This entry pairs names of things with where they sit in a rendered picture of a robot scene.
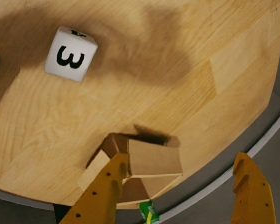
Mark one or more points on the green soda can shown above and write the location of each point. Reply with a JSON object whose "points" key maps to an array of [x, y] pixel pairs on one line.
{"points": [[148, 212]]}

